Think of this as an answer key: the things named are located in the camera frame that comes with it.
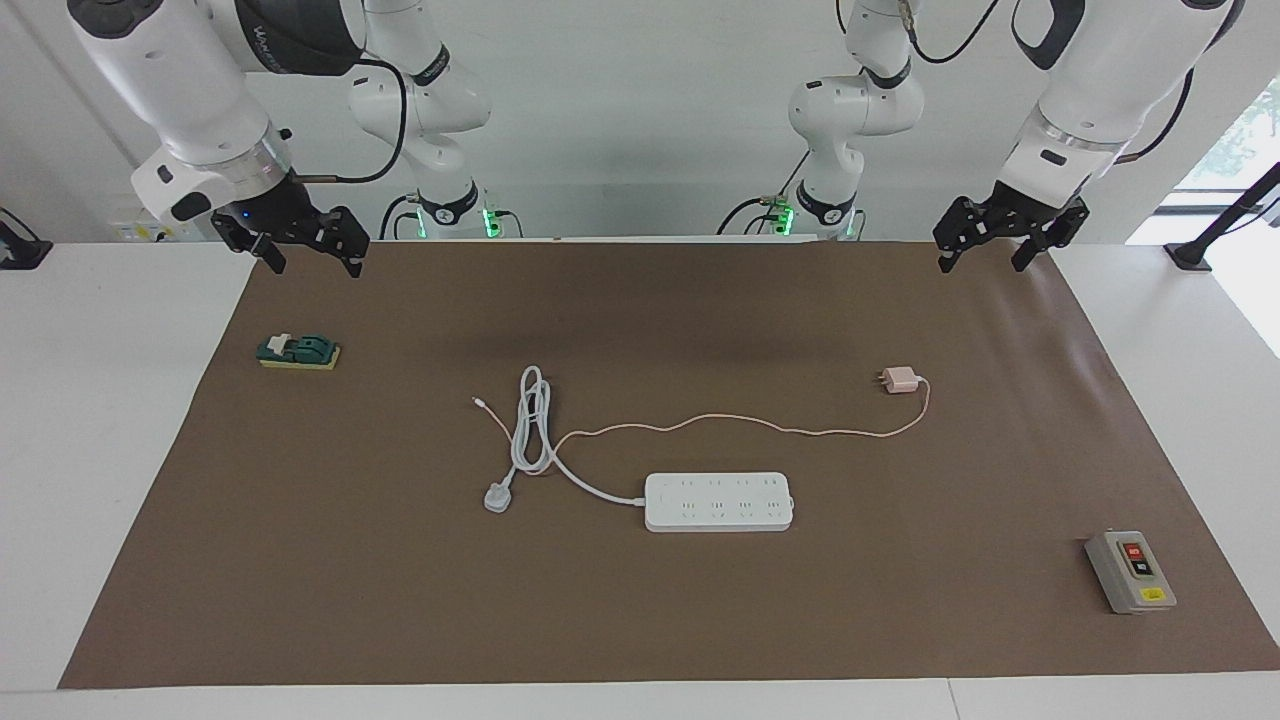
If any brown table mat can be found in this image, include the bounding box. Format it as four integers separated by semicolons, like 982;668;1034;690
58;240;1280;689

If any pink charging cable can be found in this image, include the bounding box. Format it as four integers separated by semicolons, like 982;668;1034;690
473;376;932;477

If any black clamp mount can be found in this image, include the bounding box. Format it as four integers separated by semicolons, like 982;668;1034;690
0;207;53;271

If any white wall socket box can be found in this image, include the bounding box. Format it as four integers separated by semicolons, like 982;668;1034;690
108;196;166;243

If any green knife switch yellow base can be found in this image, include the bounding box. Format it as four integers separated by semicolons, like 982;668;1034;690
256;332;342;372

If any grey push-button switch box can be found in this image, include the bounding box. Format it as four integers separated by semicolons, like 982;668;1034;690
1084;530;1178;615

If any black base cable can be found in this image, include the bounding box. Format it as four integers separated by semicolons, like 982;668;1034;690
378;195;421;241
716;150;811;237

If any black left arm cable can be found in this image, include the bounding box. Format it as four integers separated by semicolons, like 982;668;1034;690
900;0;1003;67

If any black angled stand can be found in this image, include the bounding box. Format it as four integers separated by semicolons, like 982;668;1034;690
1164;160;1280;273

